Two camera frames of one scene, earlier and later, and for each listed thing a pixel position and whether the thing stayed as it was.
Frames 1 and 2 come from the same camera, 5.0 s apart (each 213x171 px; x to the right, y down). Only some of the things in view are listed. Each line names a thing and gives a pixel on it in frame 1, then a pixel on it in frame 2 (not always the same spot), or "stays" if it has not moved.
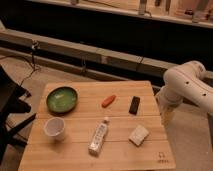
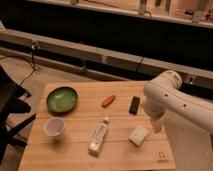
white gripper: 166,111 to 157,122
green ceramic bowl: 61,100 stays
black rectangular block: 134,105 stays
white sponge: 138,135 stays
